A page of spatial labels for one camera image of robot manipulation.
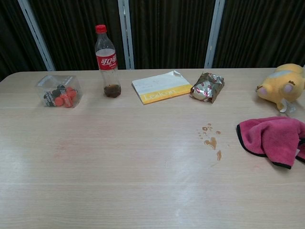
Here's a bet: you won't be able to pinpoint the pink cloth with black trim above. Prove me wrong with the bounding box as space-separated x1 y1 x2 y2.
236 116 305 170

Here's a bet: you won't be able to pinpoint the brown liquid spill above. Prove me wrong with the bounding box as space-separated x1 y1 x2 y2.
196 123 223 161

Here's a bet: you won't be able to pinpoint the white and yellow notebook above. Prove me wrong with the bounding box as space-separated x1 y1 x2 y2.
132 69 194 106

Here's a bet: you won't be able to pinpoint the gold foil snack packet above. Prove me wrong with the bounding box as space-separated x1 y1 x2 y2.
190 71 226 104

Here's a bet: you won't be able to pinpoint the cola bottle with red cap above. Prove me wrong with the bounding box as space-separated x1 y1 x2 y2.
94 24 122 98

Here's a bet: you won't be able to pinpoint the dark pleated curtain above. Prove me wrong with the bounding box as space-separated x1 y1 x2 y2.
0 0 305 82

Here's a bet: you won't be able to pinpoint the orange and black small containers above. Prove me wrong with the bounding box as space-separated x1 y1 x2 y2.
43 84 79 109

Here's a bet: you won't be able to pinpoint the clear plastic box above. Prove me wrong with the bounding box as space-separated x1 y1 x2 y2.
35 75 84 109

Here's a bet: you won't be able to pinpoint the yellow plush toy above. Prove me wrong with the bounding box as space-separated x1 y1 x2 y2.
255 63 305 113

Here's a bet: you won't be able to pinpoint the grey metal upright rail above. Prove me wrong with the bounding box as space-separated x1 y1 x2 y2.
18 0 56 72
204 0 226 69
118 0 135 70

